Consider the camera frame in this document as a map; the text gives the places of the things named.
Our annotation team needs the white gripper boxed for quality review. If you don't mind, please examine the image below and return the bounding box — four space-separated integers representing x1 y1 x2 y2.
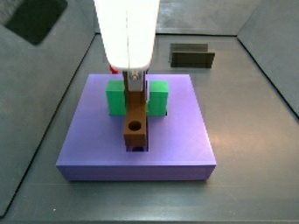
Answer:
95 0 160 92

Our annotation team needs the brown T-shaped block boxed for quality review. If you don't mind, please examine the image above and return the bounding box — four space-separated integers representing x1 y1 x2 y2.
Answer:
123 72 147 150

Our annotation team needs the red cylindrical peg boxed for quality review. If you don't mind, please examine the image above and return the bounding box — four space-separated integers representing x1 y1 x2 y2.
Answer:
110 66 118 74

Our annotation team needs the green U-shaped block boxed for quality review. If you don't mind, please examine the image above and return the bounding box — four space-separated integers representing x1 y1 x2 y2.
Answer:
106 80 168 116

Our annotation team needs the purple base block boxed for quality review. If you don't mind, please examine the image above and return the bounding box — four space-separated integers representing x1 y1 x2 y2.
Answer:
56 74 216 181

